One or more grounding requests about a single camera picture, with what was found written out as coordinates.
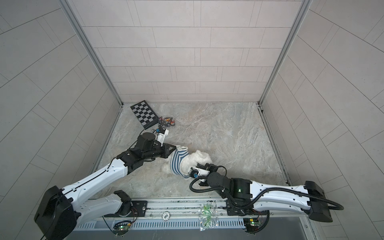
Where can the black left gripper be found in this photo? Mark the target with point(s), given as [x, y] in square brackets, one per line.
[164, 149]

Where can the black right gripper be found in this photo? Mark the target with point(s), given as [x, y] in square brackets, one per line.
[210, 168]

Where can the blue white striped knit sweater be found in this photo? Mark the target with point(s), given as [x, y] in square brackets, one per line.
[177, 157]

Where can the white fluffy teddy bear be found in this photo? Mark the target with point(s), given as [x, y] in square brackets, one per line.
[191, 161]

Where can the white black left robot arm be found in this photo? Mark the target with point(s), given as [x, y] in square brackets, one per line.
[62, 210]

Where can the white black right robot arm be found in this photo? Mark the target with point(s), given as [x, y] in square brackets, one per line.
[245, 197]

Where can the bag of colourful small parts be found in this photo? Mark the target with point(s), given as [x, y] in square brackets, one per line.
[165, 122]

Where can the black white chessboard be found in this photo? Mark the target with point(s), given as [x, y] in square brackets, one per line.
[145, 114]

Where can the clear bag of green parts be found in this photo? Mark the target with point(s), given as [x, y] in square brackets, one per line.
[208, 217]

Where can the right circuit board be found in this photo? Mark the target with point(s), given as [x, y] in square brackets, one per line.
[251, 225]

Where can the left green circuit board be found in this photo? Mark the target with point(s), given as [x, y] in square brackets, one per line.
[121, 228]

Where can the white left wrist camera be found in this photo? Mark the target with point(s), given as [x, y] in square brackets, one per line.
[161, 134]

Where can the aluminium front mounting rail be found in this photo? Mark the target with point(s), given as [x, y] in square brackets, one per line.
[190, 212]

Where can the round silver rail knob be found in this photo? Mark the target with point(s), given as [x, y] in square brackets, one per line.
[166, 216]

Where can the left aluminium corner post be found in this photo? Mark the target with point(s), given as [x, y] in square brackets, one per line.
[69, 13]

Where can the aluminium corner post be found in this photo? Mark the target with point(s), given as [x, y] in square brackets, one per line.
[290, 39]
[69, 13]

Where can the right aluminium corner post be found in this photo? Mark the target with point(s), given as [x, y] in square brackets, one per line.
[290, 39]

